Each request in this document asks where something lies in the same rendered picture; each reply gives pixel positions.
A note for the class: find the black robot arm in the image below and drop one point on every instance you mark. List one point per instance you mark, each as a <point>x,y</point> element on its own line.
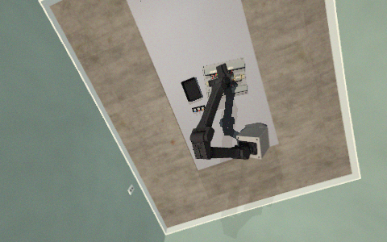
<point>202,135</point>

